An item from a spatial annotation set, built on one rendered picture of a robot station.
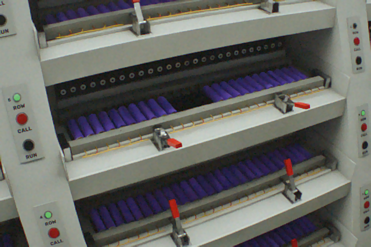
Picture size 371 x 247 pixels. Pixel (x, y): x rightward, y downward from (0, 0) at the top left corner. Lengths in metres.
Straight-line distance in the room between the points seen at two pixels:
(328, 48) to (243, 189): 0.36
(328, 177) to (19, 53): 0.72
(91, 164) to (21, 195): 0.13
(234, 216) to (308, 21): 0.42
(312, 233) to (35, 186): 0.69
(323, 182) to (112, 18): 0.58
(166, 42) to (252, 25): 0.17
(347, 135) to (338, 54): 0.18
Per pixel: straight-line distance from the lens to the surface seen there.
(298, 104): 0.84
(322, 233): 1.12
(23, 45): 0.68
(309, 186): 0.99
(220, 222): 0.88
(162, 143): 0.77
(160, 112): 0.82
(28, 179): 0.71
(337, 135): 1.03
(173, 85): 0.90
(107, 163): 0.74
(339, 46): 0.96
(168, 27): 0.76
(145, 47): 0.73
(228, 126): 0.82
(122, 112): 0.83
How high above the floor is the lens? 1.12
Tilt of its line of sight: 14 degrees down
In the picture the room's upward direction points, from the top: 10 degrees counter-clockwise
